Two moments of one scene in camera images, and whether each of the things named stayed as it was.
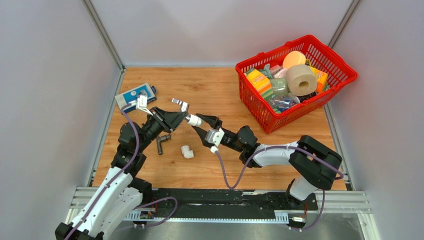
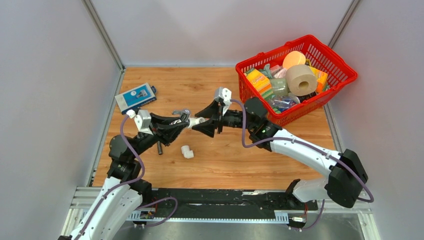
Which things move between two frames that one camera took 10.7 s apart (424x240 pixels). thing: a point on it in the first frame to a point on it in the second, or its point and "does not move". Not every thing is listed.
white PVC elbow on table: (187, 153) does not move
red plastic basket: (292, 80) does not move
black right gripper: (214, 122) to (213, 111)
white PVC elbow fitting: (194, 120) does not move
